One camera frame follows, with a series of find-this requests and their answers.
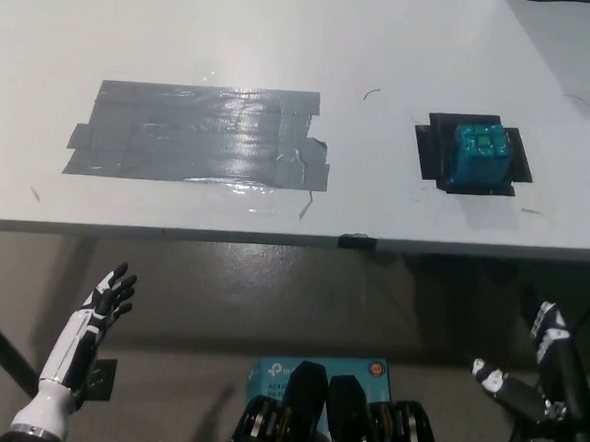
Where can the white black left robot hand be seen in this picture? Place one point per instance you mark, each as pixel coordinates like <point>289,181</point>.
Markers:
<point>74,340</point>

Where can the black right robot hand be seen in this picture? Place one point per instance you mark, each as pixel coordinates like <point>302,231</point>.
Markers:
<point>524,398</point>

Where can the teal rubik's cube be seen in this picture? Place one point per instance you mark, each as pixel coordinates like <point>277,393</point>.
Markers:
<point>480,159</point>

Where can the black floor plate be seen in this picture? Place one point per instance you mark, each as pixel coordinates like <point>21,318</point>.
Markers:
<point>102,377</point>

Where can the black table leg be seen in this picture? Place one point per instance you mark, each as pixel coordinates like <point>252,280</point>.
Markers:
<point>2,346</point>

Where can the teal router box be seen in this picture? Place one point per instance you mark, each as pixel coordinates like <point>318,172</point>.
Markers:
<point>275,375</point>

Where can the small black tape piece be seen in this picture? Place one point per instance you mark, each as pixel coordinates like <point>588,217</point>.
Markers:
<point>358,241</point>

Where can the black tape square mark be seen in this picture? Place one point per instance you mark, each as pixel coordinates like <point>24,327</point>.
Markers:
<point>432,149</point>

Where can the grey duct tape patch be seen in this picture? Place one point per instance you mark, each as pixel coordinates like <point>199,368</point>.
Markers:
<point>200,135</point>

